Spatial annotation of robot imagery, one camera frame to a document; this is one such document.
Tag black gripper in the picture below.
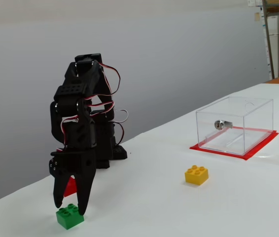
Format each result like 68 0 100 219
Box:
48 118 98 216

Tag white fridge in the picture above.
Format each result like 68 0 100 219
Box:
261 15 279 78

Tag red lego brick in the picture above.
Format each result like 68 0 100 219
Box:
63 175 77 198

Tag red tape square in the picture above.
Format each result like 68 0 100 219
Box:
189 126 279 162

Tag red white servo wires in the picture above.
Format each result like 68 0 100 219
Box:
55 61 129 154

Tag yellow lego brick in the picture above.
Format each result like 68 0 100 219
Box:
184 164 209 186

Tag silver box lock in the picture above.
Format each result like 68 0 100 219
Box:
213 119 234 131

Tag green lego brick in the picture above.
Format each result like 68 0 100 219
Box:
56 203 85 231

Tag transparent plastic box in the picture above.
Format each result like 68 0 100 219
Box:
195 96 274 157

